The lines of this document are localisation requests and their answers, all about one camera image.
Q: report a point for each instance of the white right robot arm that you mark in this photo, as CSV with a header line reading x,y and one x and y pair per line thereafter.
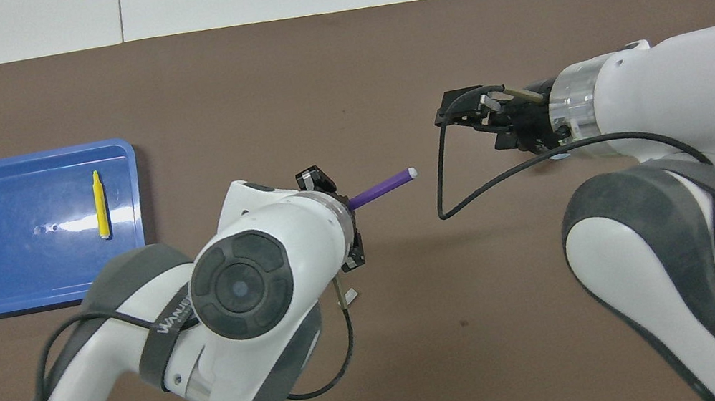
x,y
674,96

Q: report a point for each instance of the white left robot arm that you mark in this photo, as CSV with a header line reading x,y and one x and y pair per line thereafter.
x,y
291,240

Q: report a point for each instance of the brown table mat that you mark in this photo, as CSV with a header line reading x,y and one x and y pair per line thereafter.
x,y
280,83

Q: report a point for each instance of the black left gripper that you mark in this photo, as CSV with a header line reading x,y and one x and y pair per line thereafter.
x,y
351,216

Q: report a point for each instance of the yellow pen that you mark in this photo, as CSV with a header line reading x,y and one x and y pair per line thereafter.
x,y
101,207

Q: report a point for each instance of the purple pen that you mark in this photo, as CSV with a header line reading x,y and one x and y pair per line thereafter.
x,y
384,187

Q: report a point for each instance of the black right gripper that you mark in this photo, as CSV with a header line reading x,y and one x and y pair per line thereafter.
x,y
533,120

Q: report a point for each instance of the blue plastic tray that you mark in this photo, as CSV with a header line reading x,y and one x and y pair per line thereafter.
x,y
22,235

